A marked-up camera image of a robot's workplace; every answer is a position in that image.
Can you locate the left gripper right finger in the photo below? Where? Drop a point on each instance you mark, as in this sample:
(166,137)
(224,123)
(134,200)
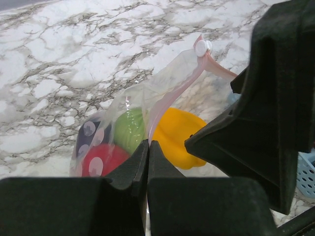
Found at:
(204,206)

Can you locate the yellow bell pepper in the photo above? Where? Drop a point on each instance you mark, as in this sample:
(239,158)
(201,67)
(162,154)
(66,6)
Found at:
(174,128)

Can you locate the light blue plastic basket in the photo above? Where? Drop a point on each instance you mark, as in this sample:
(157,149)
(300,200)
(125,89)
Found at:
(305,174)

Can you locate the clear zip top bag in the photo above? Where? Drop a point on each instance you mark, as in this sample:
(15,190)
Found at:
(185,83)

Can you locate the green cabbage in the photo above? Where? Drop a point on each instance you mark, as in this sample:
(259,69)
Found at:
(129,130)

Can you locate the round purple eggplant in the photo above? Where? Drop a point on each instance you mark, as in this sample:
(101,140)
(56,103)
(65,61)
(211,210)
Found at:
(86,135)

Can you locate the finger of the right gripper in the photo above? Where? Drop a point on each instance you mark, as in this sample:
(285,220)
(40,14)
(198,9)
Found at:
(282,67)

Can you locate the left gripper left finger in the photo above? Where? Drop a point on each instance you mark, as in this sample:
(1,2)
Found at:
(114,205)

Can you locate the red tomato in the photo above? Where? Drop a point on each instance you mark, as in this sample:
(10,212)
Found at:
(103,159)

